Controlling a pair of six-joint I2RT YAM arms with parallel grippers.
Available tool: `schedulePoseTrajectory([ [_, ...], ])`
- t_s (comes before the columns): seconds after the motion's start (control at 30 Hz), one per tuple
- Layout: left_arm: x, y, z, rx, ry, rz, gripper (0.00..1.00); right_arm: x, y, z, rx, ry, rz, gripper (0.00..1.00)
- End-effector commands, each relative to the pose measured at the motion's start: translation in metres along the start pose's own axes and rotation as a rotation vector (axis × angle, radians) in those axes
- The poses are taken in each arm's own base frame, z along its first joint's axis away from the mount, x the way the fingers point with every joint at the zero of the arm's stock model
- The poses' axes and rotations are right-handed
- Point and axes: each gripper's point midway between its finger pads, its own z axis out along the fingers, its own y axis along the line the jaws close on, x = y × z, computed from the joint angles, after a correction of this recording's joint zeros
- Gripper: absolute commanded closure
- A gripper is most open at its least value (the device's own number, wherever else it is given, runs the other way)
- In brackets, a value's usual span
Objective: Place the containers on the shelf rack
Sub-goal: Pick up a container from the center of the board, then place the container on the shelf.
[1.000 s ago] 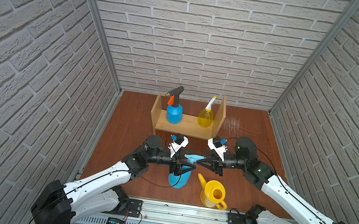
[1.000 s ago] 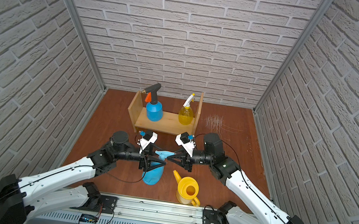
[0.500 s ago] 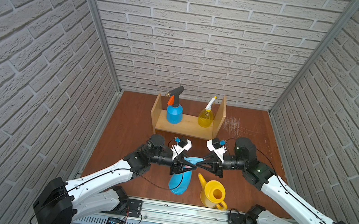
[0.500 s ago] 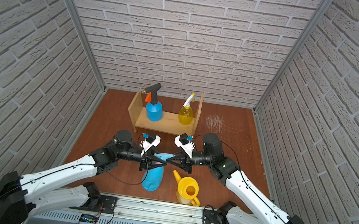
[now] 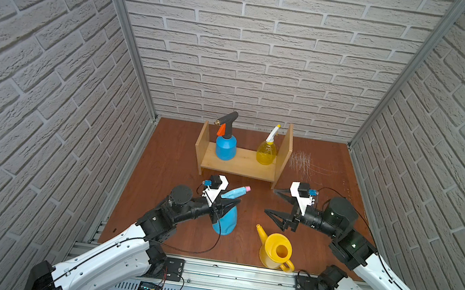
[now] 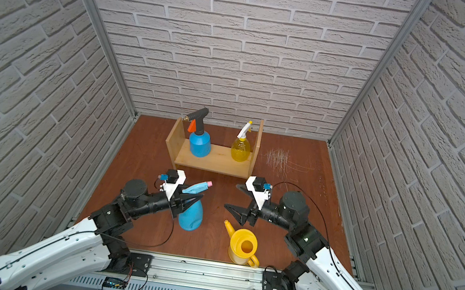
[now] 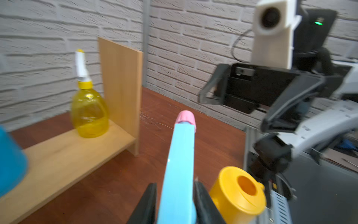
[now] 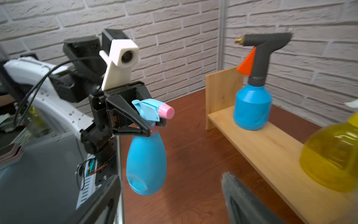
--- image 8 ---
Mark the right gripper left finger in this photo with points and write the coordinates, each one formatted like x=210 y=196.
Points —
x=100 y=207

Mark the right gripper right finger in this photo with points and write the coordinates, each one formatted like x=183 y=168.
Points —
x=243 y=206

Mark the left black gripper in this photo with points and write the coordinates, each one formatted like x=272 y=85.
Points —
x=113 y=111

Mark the light blue pink spray bottle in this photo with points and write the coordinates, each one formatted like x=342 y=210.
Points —
x=146 y=167

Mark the wooden shelf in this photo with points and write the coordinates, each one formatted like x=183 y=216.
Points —
x=275 y=156

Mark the blue grey pressure sprayer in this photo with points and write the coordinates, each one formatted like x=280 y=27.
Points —
x=253 y=102

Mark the yellow spray bottle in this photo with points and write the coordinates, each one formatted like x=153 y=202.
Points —
x=330 y=155

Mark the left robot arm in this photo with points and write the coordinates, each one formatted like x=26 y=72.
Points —
x=65 y=94

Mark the left green circuit board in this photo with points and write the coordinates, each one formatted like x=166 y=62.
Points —
x=87 y=168

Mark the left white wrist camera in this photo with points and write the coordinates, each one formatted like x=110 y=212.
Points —
x=121 y=54

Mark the left corner aluminium post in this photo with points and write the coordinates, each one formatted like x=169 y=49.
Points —
x=223 y=5

